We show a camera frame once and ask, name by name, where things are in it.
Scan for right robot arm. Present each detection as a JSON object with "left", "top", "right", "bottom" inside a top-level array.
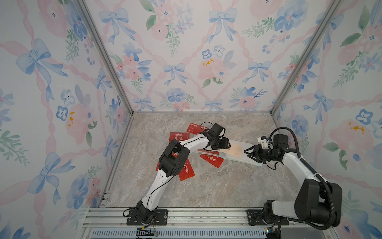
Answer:
[{"left": 244, "top": 127, "right": 342, "bottom": 231}]

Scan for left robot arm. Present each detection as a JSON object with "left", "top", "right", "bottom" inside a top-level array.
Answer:
[{"left": 135, "top": 123, "right": 231, "bottom": 225}]

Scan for red card far top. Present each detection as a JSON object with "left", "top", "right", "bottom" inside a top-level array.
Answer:
[{"left": 187, "top": 123, "right": 208, "bottom": 135}]

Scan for red card near album front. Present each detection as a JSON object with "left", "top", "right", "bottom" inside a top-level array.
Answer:
[{"left": 200, "top": 154, "right": 224, "bottom": 168}]

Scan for red card upper left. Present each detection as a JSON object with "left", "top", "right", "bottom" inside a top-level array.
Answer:
[{"left": 169, "top": 132, "right": 190, "bottom": 142}]

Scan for red card 100 percent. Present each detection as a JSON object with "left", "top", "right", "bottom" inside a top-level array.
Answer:
[{"left": 179, "top": 159, "right": 195, "bottom": 181}]

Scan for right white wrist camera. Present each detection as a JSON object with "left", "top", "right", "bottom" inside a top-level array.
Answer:
[{"left": 258, "top": 135, "right": 270, "bottom": 149}]

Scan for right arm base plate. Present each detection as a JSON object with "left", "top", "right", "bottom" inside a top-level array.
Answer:
[{"left": 246, "top": 209, "right": 289, "bottom": 227}]

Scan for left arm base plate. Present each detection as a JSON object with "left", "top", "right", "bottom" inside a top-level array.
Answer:
[{"left": 123, "top": 208, "right": 168, "bottom": 226}]

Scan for aluminium front rail frame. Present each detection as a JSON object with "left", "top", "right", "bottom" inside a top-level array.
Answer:
[{"left": 74, "top": 207, "right": 339, "bottom": 239}]

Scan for right aluminium corner post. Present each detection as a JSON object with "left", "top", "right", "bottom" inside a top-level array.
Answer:
[{"left": 270, "top": 0, "right": 343, "bottom": 116}]

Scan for aluminium corner post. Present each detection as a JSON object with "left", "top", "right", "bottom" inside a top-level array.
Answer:
[
  {"left": 74, "top": 0, "right": 133, "bottom": 117},
  {"left": 270, "top": 0, "right": 343, "bottom": 116}
]

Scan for left aluminium corner post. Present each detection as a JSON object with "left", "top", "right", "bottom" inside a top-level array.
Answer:
[{"left": 74, "top": 0, "right": 133, "bottom": 117}]

